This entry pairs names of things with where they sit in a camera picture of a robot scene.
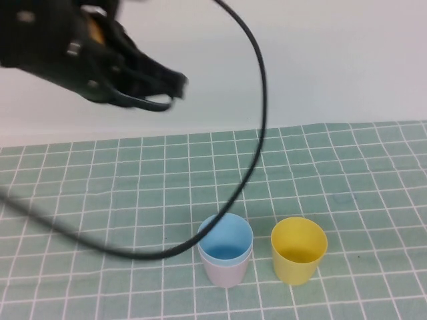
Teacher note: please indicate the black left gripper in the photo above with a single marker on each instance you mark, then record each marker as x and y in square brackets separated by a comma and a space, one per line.
[43, 40]

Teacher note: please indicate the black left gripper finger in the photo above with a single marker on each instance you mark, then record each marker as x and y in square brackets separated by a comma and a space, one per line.
[156, 87]
[160, 71]

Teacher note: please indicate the light blue plastic cup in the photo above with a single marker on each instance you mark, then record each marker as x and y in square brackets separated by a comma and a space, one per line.
[233, 233]

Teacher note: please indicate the yellow plastic cup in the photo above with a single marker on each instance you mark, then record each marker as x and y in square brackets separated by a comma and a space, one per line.
[295, 273]

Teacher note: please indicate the green white checked tablecloth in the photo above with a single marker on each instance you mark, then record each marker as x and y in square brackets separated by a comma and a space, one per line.
[100, 186]

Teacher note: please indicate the pink plastic cup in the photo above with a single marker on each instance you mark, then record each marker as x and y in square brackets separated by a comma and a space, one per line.
[225, 276]

